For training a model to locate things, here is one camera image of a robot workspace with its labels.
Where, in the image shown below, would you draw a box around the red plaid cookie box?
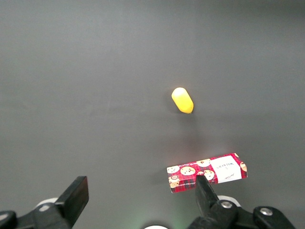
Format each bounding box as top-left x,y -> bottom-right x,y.
166,153 -> 248,194

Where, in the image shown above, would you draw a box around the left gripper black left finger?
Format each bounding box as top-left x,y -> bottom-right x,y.
0,176 -> 90,229

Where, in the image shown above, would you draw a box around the yellow lemon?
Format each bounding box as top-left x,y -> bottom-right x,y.
171,87 -> 194,115

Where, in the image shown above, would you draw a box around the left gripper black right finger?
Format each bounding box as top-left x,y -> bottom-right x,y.
187,175 -> 296,229

